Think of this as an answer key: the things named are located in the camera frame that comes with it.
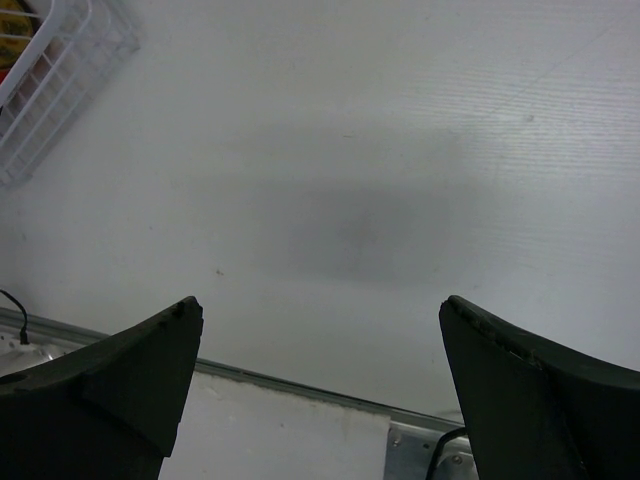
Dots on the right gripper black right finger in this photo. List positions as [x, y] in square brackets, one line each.
[535, 409]

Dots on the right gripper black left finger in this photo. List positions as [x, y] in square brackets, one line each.
[110, 410]

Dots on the yellow patterned plate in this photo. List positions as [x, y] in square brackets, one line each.
[19, 24]

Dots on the clear wire dish rack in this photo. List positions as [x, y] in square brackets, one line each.
[77, 48]

